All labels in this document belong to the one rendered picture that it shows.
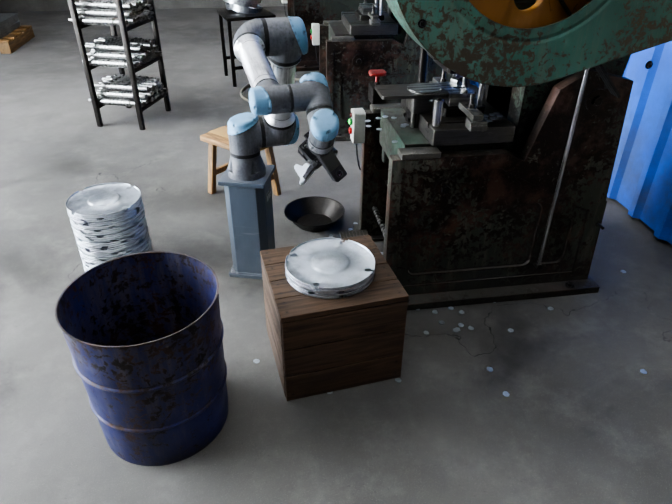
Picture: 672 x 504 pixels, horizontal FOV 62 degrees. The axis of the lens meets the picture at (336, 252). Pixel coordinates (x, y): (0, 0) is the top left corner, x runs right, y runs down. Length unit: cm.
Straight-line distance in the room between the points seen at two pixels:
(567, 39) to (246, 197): 123
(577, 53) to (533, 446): 115
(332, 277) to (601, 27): 105
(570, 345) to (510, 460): 60
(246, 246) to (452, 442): 113
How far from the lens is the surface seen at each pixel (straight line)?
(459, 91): 216
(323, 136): 151
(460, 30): 164
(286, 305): 168
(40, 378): 218
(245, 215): 225
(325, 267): 176
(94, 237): 243
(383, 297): 171
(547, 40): 176
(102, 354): 148
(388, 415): 184
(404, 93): 210
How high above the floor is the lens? 139
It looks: 33 degrees down
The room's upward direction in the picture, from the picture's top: straight up
